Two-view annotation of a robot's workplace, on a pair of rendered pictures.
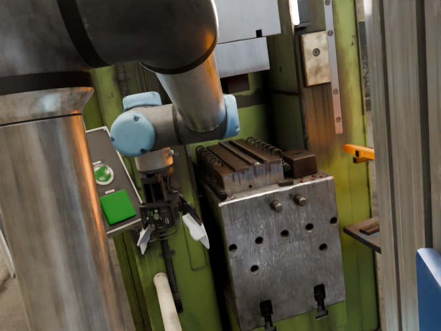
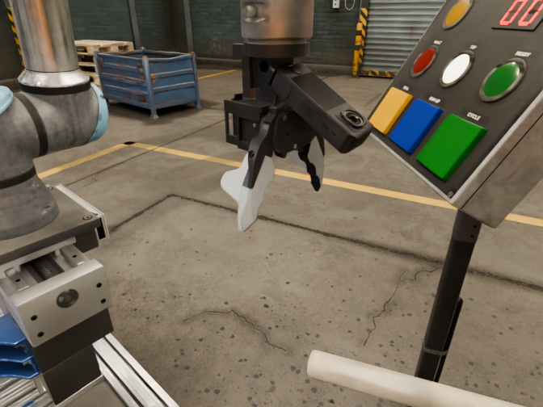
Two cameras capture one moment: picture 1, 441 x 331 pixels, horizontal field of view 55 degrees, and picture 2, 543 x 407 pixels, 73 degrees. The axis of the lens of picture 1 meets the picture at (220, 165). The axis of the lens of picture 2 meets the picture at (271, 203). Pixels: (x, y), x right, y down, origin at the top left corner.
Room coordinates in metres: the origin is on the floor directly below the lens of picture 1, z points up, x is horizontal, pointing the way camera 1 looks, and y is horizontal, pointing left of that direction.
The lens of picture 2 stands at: (1.06, -0.24, 1.16)
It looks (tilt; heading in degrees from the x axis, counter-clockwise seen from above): 27 degrees down; 121
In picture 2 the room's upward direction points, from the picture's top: straight up
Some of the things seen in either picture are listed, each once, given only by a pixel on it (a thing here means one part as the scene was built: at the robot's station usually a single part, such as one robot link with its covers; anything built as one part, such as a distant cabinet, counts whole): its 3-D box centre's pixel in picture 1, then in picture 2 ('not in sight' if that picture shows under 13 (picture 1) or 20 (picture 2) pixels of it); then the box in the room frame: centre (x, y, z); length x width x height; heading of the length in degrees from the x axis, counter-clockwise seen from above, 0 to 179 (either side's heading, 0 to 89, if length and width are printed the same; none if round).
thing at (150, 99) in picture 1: (146, 121); not in sight; (0.84, 0.13, 1.23); 0.09 x 0.08 x 0.11; 177
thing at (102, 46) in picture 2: not in sight; (94, 65); (-4.99, 3.90, 0.37); 1.26 x 0.88 x 0.74; 4
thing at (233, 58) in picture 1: (218, 60); not in sight; (1.47, -0.05, 1.32); 0.42 x 0.20 x 0.10; 12
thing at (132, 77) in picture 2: not in sight; (148, 79); (-3.06, 3.34, 0.36); 1.20 x 0.80 x 0.72; 172
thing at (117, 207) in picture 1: (117, 207); (450, 147); (1.03, 0.28, 1.01); 0.07 x 0.05 x 0.07; 127
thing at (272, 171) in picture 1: (234, 161); not in sight; (1.47, -0.05, 0.96); 0.42 x 0.20 x 0.09; 12
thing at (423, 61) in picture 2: not in sight; (423, 60); (0.94, 0.47, 1.09); 0.05 x 0.03 x 0.04; 102
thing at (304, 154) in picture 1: (298, 162); not in sight; (1.36, -0.26, 0.95); 0.12 x 0.08 x 0.06; 12
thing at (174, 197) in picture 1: (160, 196); (271, 98); (0.84, 0.13, 1.07); 0.09 x 0.08 x 0.12; 169
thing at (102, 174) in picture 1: (102, 174); (501, 80); (1.06, 0.31, 1.09); 0.05 x 0.03 x 0.04; 102
